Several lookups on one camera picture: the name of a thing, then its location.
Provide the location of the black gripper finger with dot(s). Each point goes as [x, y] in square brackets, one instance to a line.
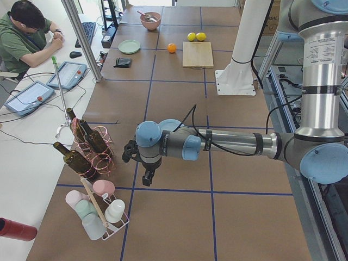
[148, 177]

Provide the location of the orange fruit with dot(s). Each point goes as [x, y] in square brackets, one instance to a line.
[171, 48]

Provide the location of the light blue plate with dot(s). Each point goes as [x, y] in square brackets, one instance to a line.
[169, 124]

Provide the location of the green plate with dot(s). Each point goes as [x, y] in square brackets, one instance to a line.
[129, 46]

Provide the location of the pink cup upper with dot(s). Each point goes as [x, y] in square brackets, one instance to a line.
[103, 186]

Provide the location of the white cup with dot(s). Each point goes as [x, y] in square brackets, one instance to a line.
[114, 212]

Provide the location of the middle brown wine bottle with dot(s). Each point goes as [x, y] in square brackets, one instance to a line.
[94, 138]

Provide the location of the mint green cup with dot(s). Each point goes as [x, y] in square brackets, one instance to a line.
[83, 208]

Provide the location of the light blue cup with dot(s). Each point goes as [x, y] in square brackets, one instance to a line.
[93, 226]

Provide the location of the pale pink cup left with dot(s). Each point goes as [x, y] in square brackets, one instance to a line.
[74, 196]

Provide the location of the back brown wine bottle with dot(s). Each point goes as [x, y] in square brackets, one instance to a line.
[74, 125]

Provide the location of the black folded cloth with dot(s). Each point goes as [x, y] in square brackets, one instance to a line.
[123, 62]

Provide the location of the wooden cutting board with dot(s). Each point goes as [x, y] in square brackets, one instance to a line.
[197, 55]

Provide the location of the far blue teach pendant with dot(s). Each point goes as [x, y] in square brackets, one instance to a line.
[70, 74]

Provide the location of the blue teach pendant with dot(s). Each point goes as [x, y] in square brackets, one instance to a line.
[29, 99]
[70, 74]

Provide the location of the black computer mouse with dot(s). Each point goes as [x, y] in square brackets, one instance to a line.
[75, 54]

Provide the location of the left yellow lemon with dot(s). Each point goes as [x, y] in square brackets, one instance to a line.
[191, 36]

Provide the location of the yellow lemon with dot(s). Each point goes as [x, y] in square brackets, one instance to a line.
[201, 36]
[191, 36]

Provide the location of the right yellow lemon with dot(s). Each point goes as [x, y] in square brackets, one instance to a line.
[201, 36]

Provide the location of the near blue teach pendant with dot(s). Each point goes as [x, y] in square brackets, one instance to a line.
[29, 99]

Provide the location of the metal pole green tip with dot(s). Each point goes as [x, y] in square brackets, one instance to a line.
[67, 119]

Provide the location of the red cylinder bottle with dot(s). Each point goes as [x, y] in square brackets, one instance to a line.
[16, 230]

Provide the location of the pink bowl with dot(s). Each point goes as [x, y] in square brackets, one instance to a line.
[149, 24]

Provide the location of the spoon in bowl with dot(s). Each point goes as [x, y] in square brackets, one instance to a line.
[148, 17]

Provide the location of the black keyboard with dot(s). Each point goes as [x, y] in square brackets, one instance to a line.
[89, 30]

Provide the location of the seated man green shirt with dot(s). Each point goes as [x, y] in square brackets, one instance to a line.
[27, 38]

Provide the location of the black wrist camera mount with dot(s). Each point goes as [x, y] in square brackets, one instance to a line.
[131, 152]

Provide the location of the white wire cup rack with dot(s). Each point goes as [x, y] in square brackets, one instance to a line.
[113, 227]

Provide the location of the wooden rack handle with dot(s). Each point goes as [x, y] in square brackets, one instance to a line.
[94, 202]

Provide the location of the pink wire bottle rack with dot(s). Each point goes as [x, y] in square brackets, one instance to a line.
[102, 162]

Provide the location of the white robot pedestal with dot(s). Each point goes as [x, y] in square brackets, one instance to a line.
[237, 78]

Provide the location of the aluminium frame post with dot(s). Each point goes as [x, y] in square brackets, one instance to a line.
[73, 16]

